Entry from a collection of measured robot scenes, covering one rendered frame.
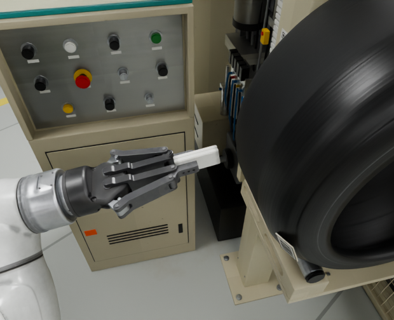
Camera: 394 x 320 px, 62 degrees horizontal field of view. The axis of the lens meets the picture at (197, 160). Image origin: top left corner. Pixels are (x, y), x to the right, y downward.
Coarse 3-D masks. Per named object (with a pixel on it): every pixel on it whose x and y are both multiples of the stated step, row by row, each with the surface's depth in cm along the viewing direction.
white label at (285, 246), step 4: (276, 236) 58; (280, 236) 56; (280, 240) 57; (284, 240) 56; (280, 244) 60; (284, 244) 57; (288, 244) 55; (284, 248) 59; (288, 248) 57; (292, 248) 54; (288, 252) 59; (292, 252) 56; (292, 256) 58; (296, 256) 57; (296, 260) 58
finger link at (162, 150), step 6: (114, 150) 54; (120, 150) 54; (126, 150) 53; (132, 150) 53; (138, 150) 53; (144, 150) 53; (150, 150) 52; (156, 150) 52; (162, 150) 52; (120, 156) 53; (126, 156) 53; (132, 156) 53; (138, 156) 53; (144, 156) 53; (150, 156) 53; (156, 156) 54; (126, 162) 54; (132, 162) 54
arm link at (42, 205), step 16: (32, 176) 48; (48, 176) 48; (32, 192) 46; (48, 192) 46; (32, 208) 46; (48, 208) 46; (64, 208) 48; (32, 224) 46; (48, 224) 47; (64, 224) 48
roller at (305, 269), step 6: (300, 258) 74; (300, 264) 73; (306, 264) 72; (312, 264) 72; (306, 270) 71; (312, 270) 71; (318, 270) 70; (306, 276) 71; (312, 276) 70; (318, 276) 71; (324, 276) 71; (312, 282) 72
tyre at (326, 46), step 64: (384, 0) 45; (320, 64) 46; (384, 64) 40; (256, 128) 56; (320, 128) 43; (384, 128) 40; (256, 192) 59; (320, 192) 46; (384, 192) 84; (320, 256) 59; (384, 256) 67
